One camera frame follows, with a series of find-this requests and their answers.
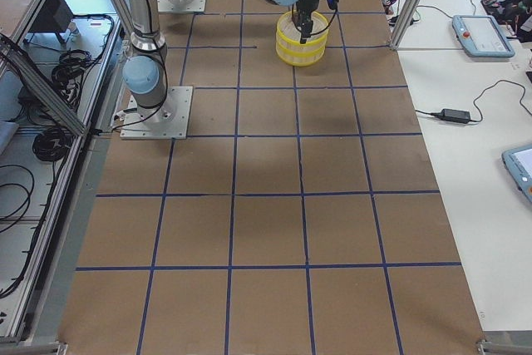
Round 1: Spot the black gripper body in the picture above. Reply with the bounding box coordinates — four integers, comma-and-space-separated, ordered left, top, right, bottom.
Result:
295, 0, 320, 25

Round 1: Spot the yellow steamer layer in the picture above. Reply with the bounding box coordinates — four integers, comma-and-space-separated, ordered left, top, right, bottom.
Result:
276, 11, 328, 55
276, 43, 325, 67

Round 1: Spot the grey teach pendant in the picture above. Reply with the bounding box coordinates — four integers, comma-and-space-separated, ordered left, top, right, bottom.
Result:
501, 145, 531, 202
451, 15, 515, 59

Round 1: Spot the black power adapter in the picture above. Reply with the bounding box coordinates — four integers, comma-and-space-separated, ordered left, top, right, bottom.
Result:
431, 108, 472, 124

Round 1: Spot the black control box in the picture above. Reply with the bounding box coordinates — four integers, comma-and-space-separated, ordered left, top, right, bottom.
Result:
29, 0, 74, 34

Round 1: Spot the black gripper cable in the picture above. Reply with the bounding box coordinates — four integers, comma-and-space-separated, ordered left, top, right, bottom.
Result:
318, 0, 340, 36

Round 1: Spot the black coiled cable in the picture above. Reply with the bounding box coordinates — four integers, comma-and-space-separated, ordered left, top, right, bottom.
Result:
32, 126, 70, 164

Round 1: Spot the left aluminium frame rail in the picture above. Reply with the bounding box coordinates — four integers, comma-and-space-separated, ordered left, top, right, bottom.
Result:
1, 33, 87, 136

